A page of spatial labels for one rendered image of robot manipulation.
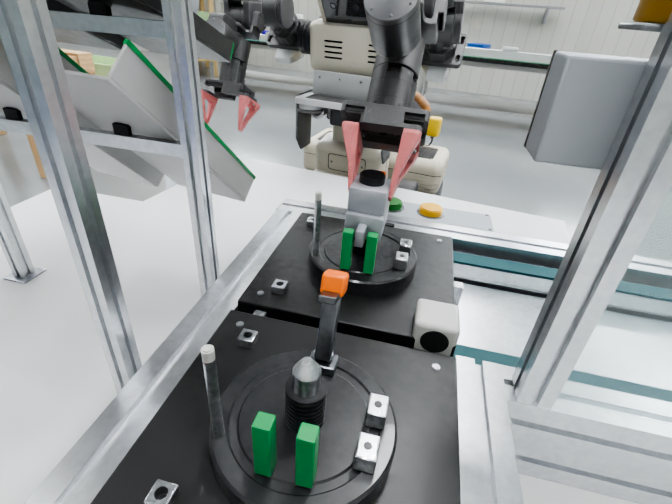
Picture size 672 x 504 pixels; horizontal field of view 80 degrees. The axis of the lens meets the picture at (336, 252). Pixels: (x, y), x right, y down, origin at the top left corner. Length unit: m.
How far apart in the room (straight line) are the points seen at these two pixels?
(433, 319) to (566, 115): 0.22
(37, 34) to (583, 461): 0.55
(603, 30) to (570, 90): 8.44
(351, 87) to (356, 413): 0.97
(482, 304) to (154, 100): 0.48
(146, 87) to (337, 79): 0.79
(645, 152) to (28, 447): 0.58
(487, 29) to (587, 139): 8.33
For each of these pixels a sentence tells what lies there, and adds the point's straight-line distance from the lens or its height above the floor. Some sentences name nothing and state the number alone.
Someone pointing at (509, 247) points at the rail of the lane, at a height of 0.96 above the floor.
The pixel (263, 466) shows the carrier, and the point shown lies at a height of 1.00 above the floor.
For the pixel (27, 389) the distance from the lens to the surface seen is 0.60.
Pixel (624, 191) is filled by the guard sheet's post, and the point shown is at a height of 1.17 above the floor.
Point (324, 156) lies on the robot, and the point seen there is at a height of 0.85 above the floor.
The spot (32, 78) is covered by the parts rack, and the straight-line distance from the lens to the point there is 0.34.
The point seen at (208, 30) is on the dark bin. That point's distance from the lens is 0.54.
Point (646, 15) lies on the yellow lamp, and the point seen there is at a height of 1.26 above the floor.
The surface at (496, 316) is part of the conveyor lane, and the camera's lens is 0.59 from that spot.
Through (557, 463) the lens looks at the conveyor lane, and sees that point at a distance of 0.49.
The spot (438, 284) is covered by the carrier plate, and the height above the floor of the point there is 0.97.
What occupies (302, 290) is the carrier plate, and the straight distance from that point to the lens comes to 0.47.
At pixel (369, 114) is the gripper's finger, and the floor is 1.15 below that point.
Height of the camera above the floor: 1.26
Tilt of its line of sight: 31 degrees down
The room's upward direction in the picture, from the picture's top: 5 degrees clockwise
